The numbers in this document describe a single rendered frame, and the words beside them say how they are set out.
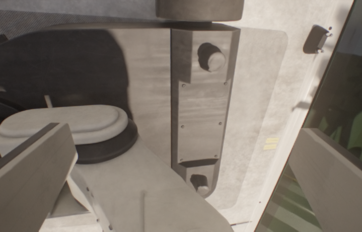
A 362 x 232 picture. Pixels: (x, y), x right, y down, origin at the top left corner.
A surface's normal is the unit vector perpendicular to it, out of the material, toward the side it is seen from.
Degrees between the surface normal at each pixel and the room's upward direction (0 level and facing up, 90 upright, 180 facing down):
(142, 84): 0
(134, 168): 90
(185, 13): 30
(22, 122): 90
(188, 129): 0
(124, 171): 90
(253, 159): 0
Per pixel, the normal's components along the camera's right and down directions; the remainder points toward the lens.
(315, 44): -0.87, 0.02
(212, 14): 0.18, 0.51
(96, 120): 0.02, -0.87
